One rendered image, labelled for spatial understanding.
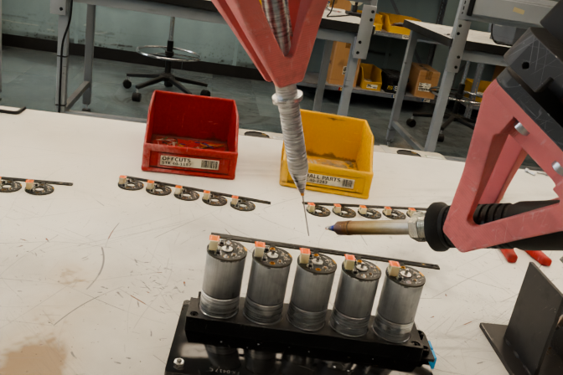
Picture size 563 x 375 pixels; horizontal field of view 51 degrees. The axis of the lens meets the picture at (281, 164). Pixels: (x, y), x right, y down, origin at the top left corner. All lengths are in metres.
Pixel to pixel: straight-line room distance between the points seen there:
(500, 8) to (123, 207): 2.47
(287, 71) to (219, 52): 4.48
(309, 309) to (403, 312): 0.06
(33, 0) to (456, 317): 4.60
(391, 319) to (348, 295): 0.03
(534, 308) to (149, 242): 0.29
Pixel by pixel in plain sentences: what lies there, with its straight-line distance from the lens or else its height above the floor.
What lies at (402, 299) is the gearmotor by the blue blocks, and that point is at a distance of 0.38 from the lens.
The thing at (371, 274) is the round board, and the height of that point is 0.81.
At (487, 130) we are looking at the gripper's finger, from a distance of 0.25.
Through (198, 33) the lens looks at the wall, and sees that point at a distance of 4.75.
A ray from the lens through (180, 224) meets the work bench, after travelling 0.53.
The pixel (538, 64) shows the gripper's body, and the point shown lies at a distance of 0.22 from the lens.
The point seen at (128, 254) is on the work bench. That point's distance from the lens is 0.48.
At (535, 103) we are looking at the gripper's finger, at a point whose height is 0.95.
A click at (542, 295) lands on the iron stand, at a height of 0.80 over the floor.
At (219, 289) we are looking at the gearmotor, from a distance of 0.37.
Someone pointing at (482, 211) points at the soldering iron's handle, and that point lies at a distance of 0.29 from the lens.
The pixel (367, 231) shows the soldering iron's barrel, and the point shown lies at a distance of 0.33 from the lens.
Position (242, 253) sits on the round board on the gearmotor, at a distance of 0.36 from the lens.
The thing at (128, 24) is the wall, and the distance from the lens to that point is 4.78.
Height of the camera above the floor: 0.99
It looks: 19 degrees down
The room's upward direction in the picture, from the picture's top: 10 degrees clockwise
